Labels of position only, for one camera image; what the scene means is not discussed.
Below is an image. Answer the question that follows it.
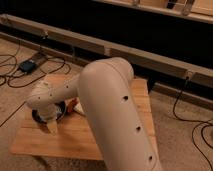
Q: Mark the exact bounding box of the black cable on right floor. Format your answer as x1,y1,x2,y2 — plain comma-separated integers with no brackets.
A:
172,75,213,162

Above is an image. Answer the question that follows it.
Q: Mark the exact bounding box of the white rectangular block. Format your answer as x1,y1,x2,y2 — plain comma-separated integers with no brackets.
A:
74,103,85,116

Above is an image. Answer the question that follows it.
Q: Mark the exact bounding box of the dark ceramic bowl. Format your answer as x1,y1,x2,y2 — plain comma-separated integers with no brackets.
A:
32,101,66,124

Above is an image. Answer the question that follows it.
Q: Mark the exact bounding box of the translucent tan gripper tip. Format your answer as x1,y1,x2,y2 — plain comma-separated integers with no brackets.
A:
47,121,58,135

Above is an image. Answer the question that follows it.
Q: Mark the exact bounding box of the long wooden baseboard rail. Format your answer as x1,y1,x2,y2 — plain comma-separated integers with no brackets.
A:
0,14,213,88

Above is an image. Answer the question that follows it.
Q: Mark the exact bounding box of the dark power adapter box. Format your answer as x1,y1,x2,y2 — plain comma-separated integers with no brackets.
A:
18,60,36,73

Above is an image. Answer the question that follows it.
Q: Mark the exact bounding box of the black cable on left floor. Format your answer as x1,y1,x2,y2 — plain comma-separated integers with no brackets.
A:
0,49,72,89

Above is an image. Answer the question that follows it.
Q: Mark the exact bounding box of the black cable on floor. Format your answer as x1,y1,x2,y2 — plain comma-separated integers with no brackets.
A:
172,75,213,162
0,49,72,89

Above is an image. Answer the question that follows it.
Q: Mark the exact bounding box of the small red-brown object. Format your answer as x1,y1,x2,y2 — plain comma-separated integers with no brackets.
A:
67,98,78,114

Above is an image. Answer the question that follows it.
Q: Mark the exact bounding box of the bamboo wooden board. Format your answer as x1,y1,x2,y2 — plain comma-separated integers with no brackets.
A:
10,78,158,160

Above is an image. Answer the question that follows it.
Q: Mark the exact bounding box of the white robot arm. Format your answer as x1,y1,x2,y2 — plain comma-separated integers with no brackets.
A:
27,57,163,171

